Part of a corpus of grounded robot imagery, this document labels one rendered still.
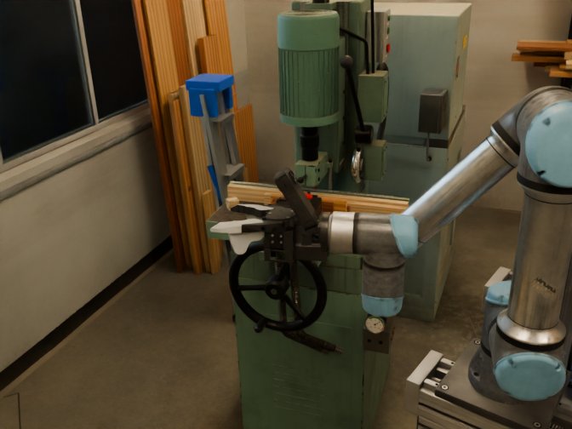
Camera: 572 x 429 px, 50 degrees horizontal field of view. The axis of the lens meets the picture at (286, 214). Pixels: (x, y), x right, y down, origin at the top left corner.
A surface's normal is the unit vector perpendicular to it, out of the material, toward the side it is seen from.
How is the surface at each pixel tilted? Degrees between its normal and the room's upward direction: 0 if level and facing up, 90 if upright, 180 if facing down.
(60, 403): 0
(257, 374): 90
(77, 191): 90
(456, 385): 0
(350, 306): 90
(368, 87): 90
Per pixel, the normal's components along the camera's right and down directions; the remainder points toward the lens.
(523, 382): -0.18, 0.53
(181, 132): 0.92, 0.10
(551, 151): -0.18, 0.29
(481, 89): -0.36, 0.40
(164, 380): -0.03, -0.91
